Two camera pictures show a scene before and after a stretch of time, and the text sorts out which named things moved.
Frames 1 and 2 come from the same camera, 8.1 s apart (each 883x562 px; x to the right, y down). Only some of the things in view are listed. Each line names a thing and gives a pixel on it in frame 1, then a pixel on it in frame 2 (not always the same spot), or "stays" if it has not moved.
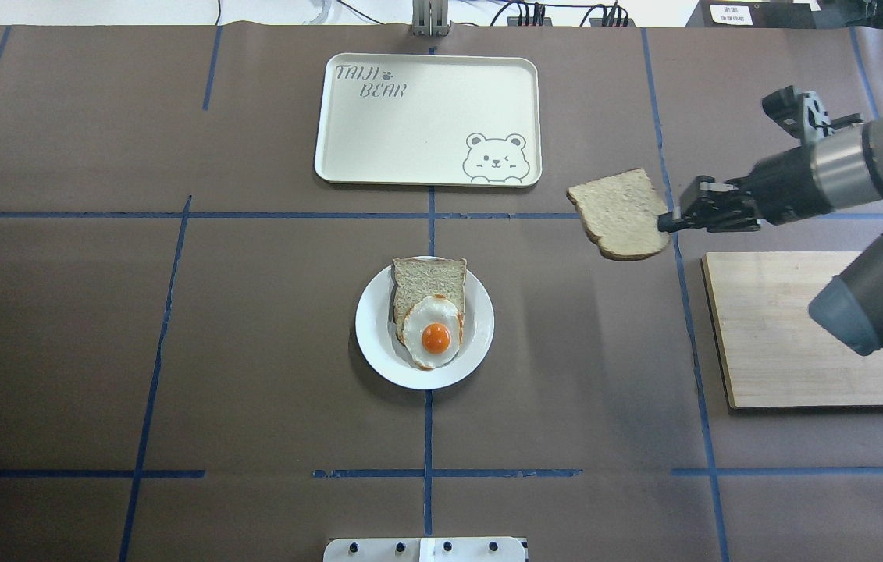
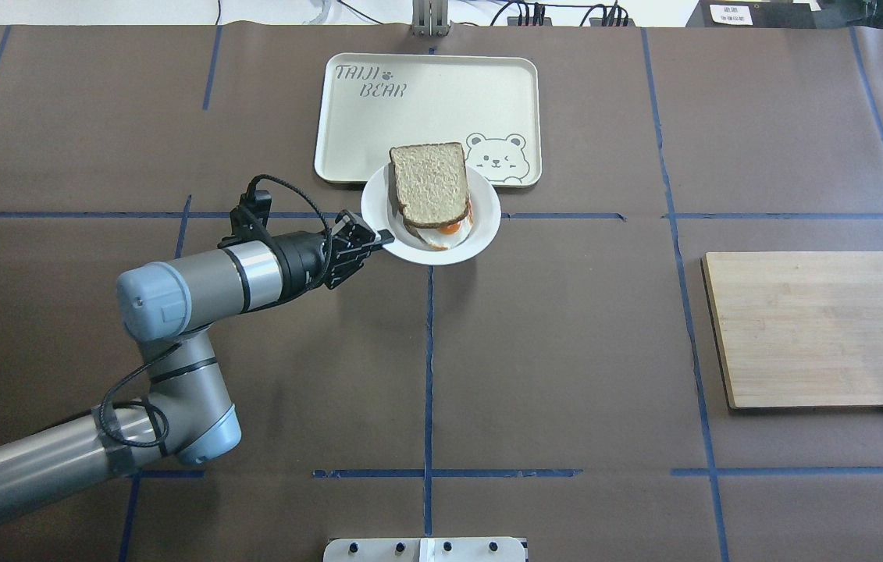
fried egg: [432, 332] to [450, 236]
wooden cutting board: [773, 356] stays
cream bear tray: [430, 119] stays
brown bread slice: [621, 212] to [431, 184]
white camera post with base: [425, 549] stays
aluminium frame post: [430, 18] stays
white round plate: [377, 336] to [382, 212]
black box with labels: [754, 14] stays
